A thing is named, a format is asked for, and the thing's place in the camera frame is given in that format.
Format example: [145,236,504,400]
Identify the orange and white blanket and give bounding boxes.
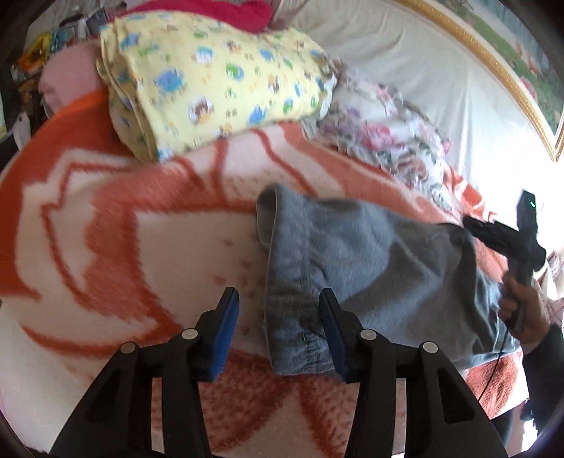
[0,90,529,458]

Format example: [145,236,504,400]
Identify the white bed sheet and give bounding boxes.
[282,0,558,230]

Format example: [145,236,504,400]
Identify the pink pillow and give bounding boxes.
[37,42,109,119]

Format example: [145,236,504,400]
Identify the floral cloth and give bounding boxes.
[304,62,459,208]

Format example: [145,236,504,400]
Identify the red cloth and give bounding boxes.
[115,0,275,32]

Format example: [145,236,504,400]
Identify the grey pants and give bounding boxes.
[256,184,525,377]

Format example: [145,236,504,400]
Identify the person's right hand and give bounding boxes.
[497,271,551,344]

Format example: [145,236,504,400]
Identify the gold framed picture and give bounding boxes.
[397,0,564,163]

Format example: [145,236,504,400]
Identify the black cable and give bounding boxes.
[478,328,507,399]

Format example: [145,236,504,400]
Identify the yellow printed folded blanket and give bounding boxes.
[96,10,338,163]

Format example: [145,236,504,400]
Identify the person's right forearm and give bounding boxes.
[520,323,564,434]

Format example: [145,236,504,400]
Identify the clutter of colourful items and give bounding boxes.
[11,9,115,93]

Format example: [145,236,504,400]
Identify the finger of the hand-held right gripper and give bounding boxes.
[462,215,496,249]

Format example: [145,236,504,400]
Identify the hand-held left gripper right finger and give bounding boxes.
[318,288,512,458]

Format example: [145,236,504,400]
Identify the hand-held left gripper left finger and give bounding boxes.
[49,286,241,458]

